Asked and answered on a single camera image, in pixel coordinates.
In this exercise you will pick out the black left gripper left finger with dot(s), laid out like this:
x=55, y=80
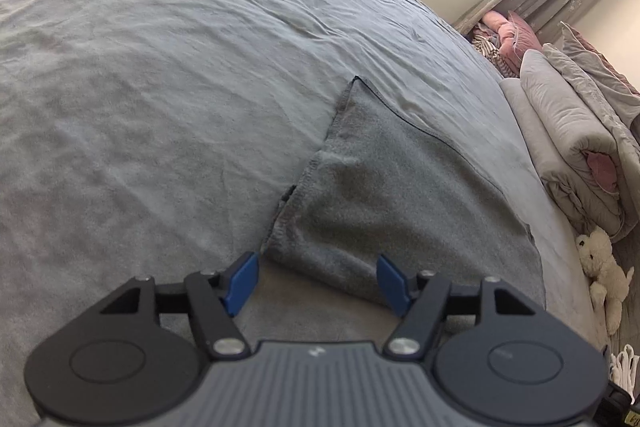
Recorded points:
x=142, y=349

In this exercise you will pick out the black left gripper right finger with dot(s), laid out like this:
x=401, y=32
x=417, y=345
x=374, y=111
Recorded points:
x=490, y=351

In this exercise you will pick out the dark grey knit sweater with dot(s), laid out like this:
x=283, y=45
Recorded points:
x=381, y=185

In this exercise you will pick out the pink clothes pile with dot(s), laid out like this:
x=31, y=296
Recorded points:
x=504, y=40

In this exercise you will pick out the folded white garment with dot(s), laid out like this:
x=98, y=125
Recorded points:
x=623, y=368

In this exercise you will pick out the white teddy bear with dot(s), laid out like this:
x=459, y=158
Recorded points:
x=609, y=283

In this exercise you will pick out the folded grey pink duvet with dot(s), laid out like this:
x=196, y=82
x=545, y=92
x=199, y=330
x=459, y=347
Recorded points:
x=580, y=121

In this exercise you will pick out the grey bed sheet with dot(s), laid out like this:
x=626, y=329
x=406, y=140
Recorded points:
x=156, y=137

